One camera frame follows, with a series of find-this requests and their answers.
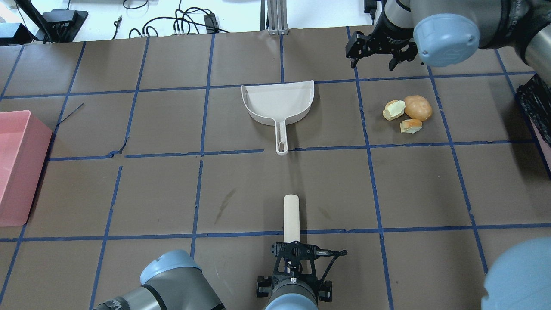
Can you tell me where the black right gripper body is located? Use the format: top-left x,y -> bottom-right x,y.
345,17 -> 418,71

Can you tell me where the torn bread piece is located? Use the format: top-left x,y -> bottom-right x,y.
382,100 -> 406,121
400,118 -> 423,134

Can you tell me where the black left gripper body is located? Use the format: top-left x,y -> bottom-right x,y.
256,241 -> 333,302

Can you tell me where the black cable bundle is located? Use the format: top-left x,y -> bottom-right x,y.
128,6 -> 231,39

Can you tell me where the black lined trash bin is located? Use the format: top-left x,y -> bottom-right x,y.
515,73 -> 551,172

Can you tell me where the round brown bread roll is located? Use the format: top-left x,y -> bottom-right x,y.
404,96 -> 433,121

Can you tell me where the white plastic dustpan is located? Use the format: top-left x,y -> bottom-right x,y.
241,79 -> 315,156

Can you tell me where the black box device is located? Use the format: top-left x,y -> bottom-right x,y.
43,9 -> 89,32

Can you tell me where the cream hand brush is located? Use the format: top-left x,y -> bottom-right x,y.
283,194 -> 300,243

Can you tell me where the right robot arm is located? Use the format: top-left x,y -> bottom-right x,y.
346,0 -> 551,84

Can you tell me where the aluminium frame post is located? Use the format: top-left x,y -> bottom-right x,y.
267,0 -> 289,35

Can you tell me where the pink plastic bin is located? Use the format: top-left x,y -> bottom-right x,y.
0,110 -> 53,227

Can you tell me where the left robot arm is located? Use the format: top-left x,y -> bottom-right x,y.
95,241 -> 347,310

